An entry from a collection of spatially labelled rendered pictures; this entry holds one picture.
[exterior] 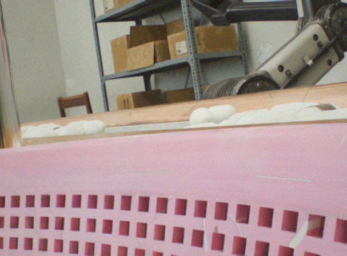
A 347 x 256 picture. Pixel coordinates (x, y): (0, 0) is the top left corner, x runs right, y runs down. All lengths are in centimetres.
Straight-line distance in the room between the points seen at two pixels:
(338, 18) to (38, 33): 452
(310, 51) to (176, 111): 40
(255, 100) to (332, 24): 53
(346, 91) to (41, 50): 497
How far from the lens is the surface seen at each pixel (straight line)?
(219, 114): 55
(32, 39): 538
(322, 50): 105
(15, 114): 16
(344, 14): 113
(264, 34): 314
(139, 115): 79
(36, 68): 535
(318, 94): 54
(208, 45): 299
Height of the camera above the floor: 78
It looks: 3 degrees down
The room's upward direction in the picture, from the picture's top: 8 degrees counter-clockwise
